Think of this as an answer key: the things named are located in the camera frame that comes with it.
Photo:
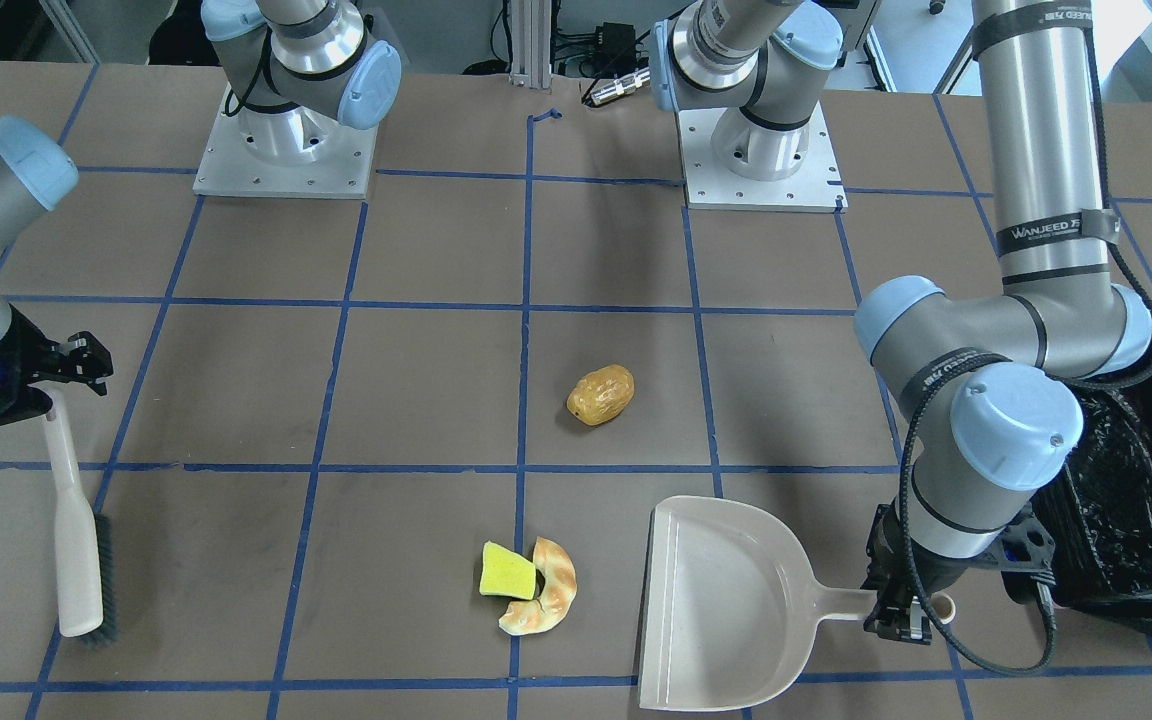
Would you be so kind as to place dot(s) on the white brush with black bristles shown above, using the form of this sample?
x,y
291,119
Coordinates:
x,y
82,540

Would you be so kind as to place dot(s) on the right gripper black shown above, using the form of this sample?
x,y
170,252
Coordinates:
x,y
33,358

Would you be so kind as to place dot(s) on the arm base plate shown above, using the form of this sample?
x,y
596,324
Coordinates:
x,y
731,164
297,154

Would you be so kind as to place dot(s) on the bin with black bag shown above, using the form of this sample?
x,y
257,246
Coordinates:
x,y
1099,510

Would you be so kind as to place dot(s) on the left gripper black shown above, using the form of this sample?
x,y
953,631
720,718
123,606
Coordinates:
x,y
898,583

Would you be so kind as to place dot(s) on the yellow toy potato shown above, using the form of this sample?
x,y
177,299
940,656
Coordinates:
x,y
602,395

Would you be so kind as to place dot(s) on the yellow sponge wedge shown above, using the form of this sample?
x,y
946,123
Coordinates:
x,y
505,573

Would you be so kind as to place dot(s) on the beige plastic dustpan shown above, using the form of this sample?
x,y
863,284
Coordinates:
x,y
731,607

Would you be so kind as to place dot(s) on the toy croissant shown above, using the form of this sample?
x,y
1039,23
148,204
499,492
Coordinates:
x,y
555,597

